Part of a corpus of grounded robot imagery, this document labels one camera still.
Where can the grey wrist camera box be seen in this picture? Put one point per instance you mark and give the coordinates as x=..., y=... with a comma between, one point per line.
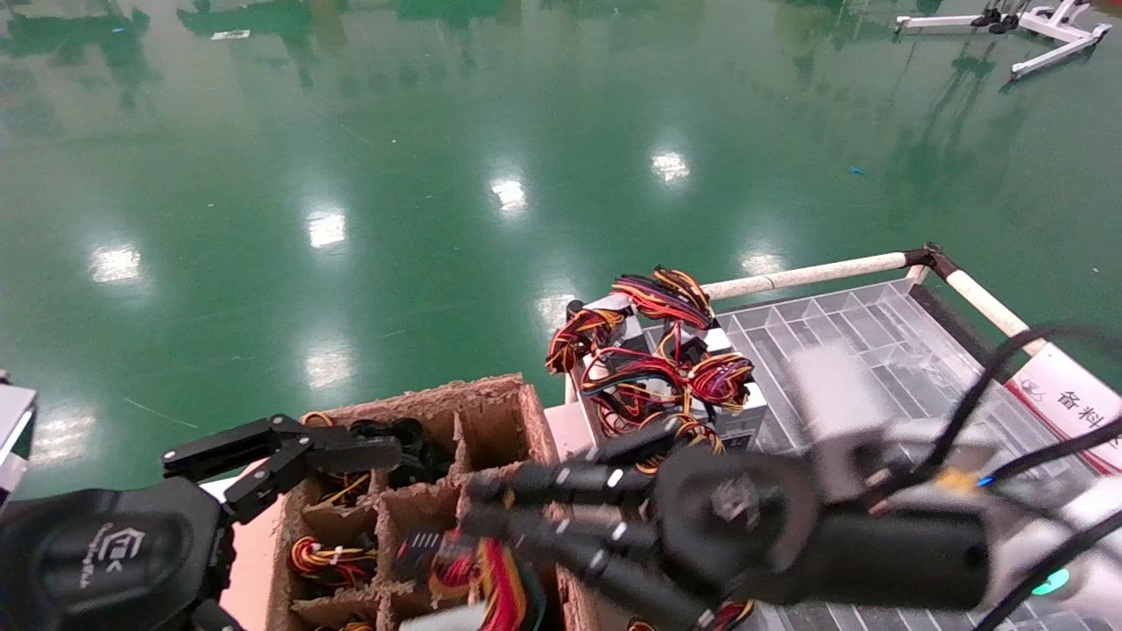
x=13, y=438
x=837, y=412

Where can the white cart frame pipe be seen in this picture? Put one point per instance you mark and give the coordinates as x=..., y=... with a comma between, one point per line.
x=806, y=276
x=990, y=307

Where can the clear plastic divider tray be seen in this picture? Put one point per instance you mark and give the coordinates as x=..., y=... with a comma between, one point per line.
x=877, y=320

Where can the white paper on floor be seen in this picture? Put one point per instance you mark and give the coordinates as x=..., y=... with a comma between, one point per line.
x=230, y=35

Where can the white label sign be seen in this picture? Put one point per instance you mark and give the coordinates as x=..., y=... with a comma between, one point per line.
x=1065, y=394

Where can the black pipe corner connector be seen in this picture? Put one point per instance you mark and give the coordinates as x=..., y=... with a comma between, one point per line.
x=929, y=257

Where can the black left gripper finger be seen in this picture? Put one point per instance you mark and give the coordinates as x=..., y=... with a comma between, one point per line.
x=351, y=454

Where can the brown cardboard divider box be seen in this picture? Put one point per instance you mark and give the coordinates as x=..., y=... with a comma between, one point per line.
x=491, y=421

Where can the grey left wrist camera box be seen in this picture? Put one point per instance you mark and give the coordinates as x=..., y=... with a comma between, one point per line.
x=13, y=438

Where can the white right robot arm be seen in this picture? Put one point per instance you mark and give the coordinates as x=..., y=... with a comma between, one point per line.
x=1087, y=543

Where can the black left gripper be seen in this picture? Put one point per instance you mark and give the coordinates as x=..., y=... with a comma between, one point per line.
x=114, y=561

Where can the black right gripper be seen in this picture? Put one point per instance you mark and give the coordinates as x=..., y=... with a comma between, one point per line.
x=789, y=552

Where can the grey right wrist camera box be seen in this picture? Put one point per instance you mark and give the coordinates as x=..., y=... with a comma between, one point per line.
x=837, y=412

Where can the black cart edge strip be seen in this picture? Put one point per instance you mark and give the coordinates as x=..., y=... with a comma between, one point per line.
x=951, y=324

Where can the white floor stand base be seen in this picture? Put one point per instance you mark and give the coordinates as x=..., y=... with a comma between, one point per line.
x=938, y=21

